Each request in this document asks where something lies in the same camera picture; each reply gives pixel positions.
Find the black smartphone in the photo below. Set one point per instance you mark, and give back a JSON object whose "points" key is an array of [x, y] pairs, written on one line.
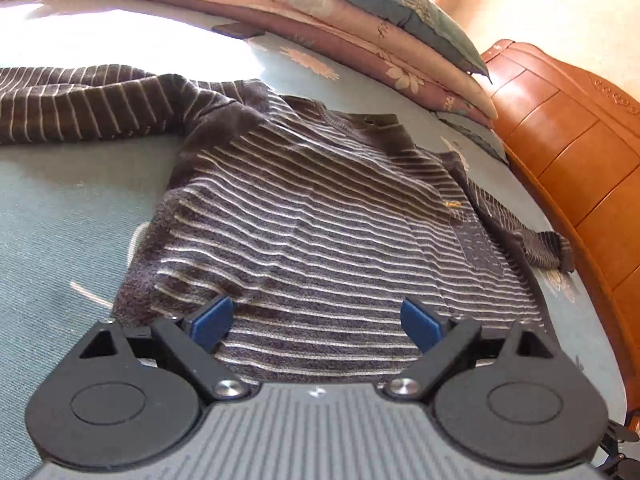
{"points": [[237, 30]]}

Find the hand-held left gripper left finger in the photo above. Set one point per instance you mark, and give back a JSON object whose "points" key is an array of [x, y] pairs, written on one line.
{"points": [[215, 320]]}

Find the flat teal pillow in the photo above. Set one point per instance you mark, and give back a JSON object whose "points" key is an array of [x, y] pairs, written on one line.
{"points": [[475, 135]]}

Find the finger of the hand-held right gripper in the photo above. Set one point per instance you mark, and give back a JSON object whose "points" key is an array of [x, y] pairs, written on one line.
{"points": [[622, 447]]}

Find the wooden headboard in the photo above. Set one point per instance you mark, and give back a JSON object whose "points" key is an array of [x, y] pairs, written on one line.
{"points": [[575, 135]]}

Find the plump teal floral pillow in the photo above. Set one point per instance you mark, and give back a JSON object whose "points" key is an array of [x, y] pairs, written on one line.
{"points": [[400, 5]]}

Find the pink floral folded quilt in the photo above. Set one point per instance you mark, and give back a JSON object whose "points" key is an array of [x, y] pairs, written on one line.
{"points": [[300, 10]]}

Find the grey striped sweater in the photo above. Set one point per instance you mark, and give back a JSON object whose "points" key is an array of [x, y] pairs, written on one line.
{"points": [[310, 220]]}

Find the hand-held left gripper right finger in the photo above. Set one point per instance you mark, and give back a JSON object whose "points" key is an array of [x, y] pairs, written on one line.
{"points": [[420, 322]]}

